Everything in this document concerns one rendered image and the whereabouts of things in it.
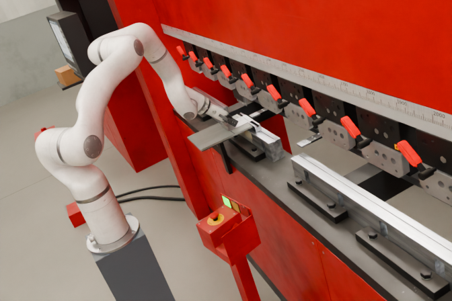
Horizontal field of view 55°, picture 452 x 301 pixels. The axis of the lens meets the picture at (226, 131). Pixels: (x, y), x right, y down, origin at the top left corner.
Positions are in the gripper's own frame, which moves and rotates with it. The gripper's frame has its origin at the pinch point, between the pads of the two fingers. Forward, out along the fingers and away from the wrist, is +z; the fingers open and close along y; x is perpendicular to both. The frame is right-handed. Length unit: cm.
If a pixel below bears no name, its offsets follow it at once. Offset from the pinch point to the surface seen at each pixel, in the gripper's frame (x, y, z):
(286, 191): 11.6, -47.0, 9.6
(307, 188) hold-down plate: 6, -56, 11
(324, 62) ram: -30, -79, -29
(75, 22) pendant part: -3, 97, -67
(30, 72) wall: 129, 674, -20
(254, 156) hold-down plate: 8.1, -18.2, 8.8
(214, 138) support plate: 10.1, -4.5, -5.5
